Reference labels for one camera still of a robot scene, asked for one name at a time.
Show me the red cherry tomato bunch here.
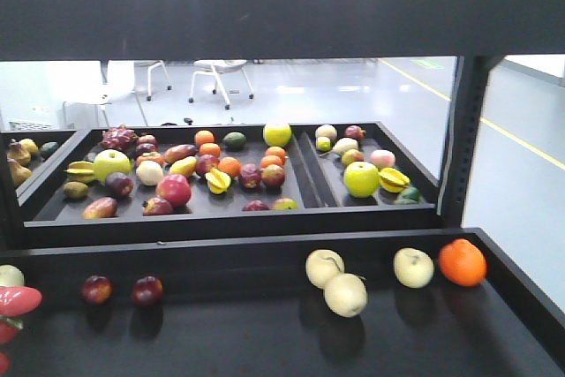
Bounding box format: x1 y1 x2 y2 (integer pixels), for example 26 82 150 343
1 286 42 374

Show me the yellow star fruit centre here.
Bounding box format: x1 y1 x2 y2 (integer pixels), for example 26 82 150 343
205 168 231 194

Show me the yellow star fruit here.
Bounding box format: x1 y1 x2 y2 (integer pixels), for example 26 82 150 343
205 168 231 194
379 167 411 193
65 161 96 184

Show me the black upper fruit tray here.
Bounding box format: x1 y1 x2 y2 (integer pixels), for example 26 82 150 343
7 123 440 249

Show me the black fruit tray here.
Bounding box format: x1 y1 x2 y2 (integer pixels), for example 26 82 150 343
7 123 440 249
1 230 564 376

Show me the yellow star fruit right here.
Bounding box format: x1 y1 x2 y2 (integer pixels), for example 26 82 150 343
379 167 411 193

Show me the pink dragon fruit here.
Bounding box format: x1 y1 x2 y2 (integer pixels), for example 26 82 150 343
98 124 138 151

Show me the black lower fruit tray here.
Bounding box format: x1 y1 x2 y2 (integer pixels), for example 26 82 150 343
1 230 564 376

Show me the yellow star fruit left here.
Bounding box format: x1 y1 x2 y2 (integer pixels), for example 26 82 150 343
65 161 96 184

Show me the large orange fruit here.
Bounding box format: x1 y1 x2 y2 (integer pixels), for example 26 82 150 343
438 238 487 287

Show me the brown kiwi fruit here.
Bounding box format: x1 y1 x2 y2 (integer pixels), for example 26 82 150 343
63 181 89 200

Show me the yellow green pomelo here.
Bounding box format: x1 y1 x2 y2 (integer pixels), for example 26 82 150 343
262 123 292 147

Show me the green avocado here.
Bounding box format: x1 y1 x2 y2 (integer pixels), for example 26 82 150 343
222 132 247 151

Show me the large green apple right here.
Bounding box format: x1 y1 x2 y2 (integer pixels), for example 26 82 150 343
343 162 380 198

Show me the large green apple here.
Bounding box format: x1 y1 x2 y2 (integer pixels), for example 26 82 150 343
93 149 132 183
343 162 380 198

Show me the big red apple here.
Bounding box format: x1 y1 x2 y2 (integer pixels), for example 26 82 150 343
155 174 192 207

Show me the pale pear lower centre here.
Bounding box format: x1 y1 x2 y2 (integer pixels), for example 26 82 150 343
323 273 368 318

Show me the pale pear right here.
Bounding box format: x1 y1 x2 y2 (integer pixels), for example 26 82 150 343
393 247 434 289

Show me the large green apple left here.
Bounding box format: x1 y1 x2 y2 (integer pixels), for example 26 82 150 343
93 149 132 183

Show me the red yellow mango front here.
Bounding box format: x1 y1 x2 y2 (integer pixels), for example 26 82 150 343
82 197 117 219

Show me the dark red apple right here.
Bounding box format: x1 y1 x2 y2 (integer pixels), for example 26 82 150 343
131 275 163 307

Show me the dark red apple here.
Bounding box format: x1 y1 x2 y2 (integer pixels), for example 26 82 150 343
80 275 113 305
131 275 163 307

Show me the dark red apple left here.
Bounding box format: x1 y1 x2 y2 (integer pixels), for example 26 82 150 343
80 275 113 305

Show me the pale pear far left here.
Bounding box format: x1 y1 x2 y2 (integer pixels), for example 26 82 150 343
0 264 26 287

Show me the black shelf frame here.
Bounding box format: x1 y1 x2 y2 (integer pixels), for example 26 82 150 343
1 0 564 227

